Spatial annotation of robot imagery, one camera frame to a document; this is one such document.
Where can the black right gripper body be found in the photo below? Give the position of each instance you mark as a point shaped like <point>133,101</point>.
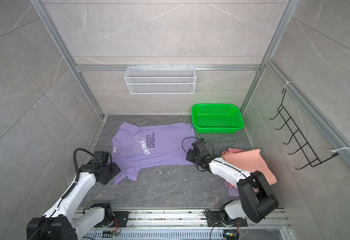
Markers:
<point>193,157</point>

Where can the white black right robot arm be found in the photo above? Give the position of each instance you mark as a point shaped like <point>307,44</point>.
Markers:
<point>249,174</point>

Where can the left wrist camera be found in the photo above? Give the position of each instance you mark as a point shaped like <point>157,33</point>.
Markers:
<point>103,157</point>

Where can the black wire hook rack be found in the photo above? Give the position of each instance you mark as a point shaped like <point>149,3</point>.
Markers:
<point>297,135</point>

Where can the folded pink t shirt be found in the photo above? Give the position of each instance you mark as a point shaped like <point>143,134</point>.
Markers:
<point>250,161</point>

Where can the folded purple t shirt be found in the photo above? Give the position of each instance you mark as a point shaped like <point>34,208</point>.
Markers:
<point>232,191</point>

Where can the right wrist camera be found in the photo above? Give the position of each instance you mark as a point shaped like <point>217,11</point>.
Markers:
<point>199,147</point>

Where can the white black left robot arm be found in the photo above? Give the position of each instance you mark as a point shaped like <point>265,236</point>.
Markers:
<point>58,223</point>

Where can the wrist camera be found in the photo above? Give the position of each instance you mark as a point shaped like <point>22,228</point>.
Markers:
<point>199,147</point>
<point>103,157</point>

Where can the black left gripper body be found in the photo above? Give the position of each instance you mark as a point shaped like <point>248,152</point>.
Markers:
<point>110,171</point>

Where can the green plastic basket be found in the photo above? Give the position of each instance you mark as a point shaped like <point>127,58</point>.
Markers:
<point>217,118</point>

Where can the purple t shirt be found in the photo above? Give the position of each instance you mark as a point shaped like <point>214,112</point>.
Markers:
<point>136,148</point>
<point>232,191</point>

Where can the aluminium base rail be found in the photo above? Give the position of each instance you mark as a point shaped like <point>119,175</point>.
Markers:
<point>166,219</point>

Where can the white wire wall basket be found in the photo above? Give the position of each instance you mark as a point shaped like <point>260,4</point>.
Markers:
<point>161,80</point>

